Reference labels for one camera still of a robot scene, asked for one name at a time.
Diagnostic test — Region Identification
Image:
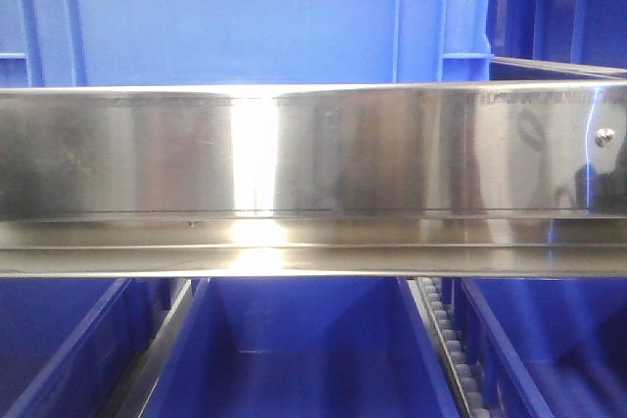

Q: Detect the large light blue bin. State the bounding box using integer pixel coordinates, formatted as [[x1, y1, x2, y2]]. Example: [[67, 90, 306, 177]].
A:
[[1, 0, 491, 87]]

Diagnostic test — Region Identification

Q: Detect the blue lower middle bin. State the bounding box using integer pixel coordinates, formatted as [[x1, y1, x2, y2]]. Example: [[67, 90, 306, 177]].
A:
[[145, 277, 458, 417]]

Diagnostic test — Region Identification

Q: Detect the white roller conveyor track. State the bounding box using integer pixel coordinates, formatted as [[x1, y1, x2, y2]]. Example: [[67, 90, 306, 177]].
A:
[[413, 277, 492, 417]]

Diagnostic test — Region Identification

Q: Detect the blue lower right bin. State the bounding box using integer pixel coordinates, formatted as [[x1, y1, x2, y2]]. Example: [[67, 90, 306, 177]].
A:
[[443, 278, 626, 417]]

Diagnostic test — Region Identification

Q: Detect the blue lower left bin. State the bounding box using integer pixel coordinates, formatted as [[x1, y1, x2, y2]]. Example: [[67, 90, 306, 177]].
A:
[[1, 278, 172, 417]]

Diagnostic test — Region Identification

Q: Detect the dark blue upper right bin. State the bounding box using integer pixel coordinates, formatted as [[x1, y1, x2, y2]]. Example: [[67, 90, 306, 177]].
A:
[[487, 0, 626, 69]]

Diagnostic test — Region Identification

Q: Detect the stainless steel shelf rail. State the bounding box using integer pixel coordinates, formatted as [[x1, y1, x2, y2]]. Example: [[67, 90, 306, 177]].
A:
[[1, 80, 626, 277]]

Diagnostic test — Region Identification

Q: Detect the steel divider rail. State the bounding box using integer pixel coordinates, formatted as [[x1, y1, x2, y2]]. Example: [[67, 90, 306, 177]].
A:
[[99, 278, 193, 417]]

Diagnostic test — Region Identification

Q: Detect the silver rail bolt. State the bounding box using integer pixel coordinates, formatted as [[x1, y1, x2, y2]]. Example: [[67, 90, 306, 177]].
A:
[[595, 127, 615, 148]]

